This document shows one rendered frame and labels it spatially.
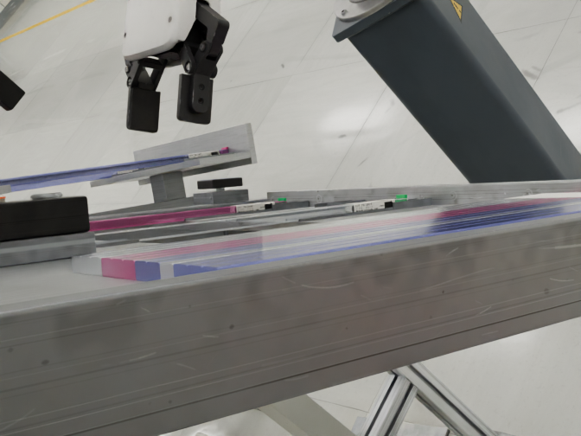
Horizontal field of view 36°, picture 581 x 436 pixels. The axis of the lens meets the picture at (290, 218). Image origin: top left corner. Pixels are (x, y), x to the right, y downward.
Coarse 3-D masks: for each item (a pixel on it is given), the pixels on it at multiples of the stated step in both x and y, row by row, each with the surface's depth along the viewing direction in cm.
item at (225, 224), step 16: (304, 208) 90; (320, 208) 90; (336, 208) 92; (352, 208) 93; (176, 224) 80; (192, 224) 81; (208, 224) 82; (224, 224) 83; (240, 224) 84; (256, 224) 85; (272, 224) 87; (96, 240) 75; (112, 240) 76; (144, 240) 78
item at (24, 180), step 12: (180, 156) 137; (84, 168) 126; (96, 168) 127; (108, 168) 129; (120, 168) 130; (132, 168) 131; (0, 180) 118; (12, 180) 119; (24, 180) 120; (36, 180) 121; (48, 180) 122
